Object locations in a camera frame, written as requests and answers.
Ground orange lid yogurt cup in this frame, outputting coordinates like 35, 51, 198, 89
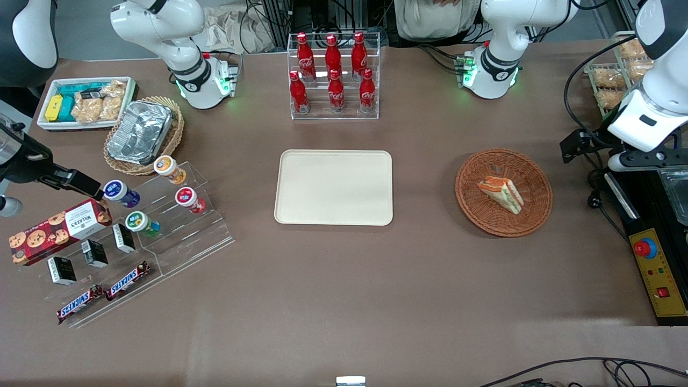
153, 155, 187, 185

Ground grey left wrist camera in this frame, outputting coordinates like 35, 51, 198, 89
607, 150, 688, 173

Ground teal small box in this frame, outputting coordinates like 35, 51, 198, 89
56, 92, 77, 122

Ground black base cables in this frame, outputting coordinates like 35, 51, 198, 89
417, 45, 464, 74

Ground red cola bottle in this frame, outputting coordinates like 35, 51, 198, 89
325, 34, 343, 76
297, 32, 316, 82
351, 31, 369, 81
359, 68, 377, 113
328, 69, 346, 113
289, 70, 311, 114

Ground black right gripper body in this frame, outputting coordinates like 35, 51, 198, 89
0, 126, 55, 184

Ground white plastic bin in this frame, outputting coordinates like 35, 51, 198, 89
37, 76, 138, 132

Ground black floor cables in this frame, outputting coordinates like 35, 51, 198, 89
478, 356, 688, 387

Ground clear acrylic stepped stand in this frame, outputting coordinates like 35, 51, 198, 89
107, 160, 236, 278
16, 215, 164, 329

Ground triangular sandwich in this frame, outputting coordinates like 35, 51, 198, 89
477, 176, 525, 215

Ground clear acrylic bottle rack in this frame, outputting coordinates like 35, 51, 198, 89
286, 31, 381, 120

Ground round brown wicker basket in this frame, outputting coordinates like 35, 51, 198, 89
455, 149, 553, 238

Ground yellow control panel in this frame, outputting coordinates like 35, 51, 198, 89
629, 228, 688, 318

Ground blue lid yogurt cup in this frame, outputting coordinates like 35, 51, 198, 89
103, 180, 141, 209

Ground yellow small box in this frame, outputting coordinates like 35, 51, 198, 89
45, 95, 65, 123

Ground green lid yogurt cup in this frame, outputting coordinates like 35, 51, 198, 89
125, 211, 161, 238

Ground black appliance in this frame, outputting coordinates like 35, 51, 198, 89
605, 166, 688, 326

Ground small black carton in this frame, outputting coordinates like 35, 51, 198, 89
112, 223, 136, 254
47, 256, 77, 286
81, 240, 109, 268

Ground teal long box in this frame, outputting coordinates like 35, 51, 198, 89
58, 82, 106, 98

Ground aluminium frame post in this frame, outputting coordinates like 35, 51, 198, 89
270, 0, 294, 52

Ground white wire shelf rack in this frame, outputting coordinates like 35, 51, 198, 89
584, 31, 654, 117

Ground beige cloth bag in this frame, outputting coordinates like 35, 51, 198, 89
203, 8, 276, 55

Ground red cookie box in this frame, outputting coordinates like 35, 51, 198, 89
9, 199, 113, 266

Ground black power cable with plug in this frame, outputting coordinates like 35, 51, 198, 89
587, 150, 633, 240

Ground aluminium foil container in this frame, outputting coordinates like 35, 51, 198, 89
106, 100, 174, 165

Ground oval light wicker basket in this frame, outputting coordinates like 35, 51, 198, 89
104, 96, 185, 176

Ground red emergency stop button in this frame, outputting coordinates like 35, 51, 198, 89
633, 238, 658, 260

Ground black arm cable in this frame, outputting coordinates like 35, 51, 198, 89
563, 35, 638, 162

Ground packaged fried bread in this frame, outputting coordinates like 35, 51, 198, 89
591, 67, 627, 90
597, 89, 624, 111
618, 38, 647, 60
626, 59, 654, 82

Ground Snickers chocolate bar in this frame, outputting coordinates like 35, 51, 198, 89
56, 284, 105, 325
105, 261, 151, 302

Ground red lid yogurt cup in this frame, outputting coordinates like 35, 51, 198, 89
175, 187, 206, 214

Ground cream plastic tray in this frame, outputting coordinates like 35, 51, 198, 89
274, 149, 394, 226

